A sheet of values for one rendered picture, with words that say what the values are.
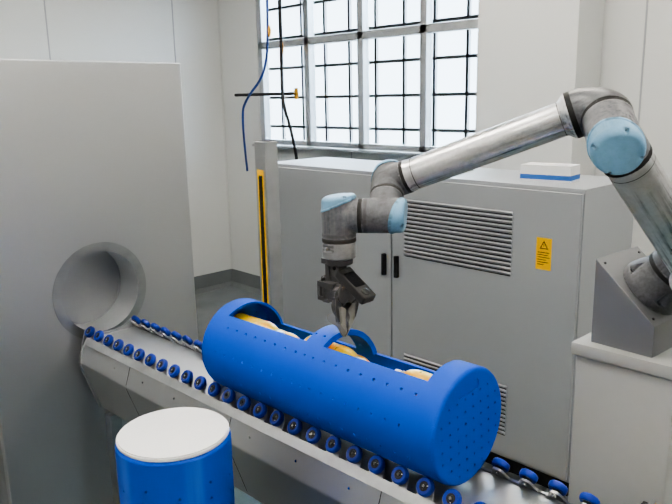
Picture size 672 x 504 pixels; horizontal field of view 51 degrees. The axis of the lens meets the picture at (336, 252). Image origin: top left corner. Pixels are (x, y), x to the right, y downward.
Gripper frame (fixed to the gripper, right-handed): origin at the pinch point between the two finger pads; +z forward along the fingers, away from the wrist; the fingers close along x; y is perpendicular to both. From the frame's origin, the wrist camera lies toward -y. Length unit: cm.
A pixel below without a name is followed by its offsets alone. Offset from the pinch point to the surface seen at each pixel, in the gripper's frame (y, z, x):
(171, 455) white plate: 10, 19, 50
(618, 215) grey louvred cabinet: 7, -6, -187
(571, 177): 23, -24, -171
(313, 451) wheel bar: 1.9, 30.8, 11.6
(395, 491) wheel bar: -26.5, 30.9, 11.6
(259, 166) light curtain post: 70, -38, -30
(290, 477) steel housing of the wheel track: 8.8, 40.0, 14.1
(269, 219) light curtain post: 67, -19, -31
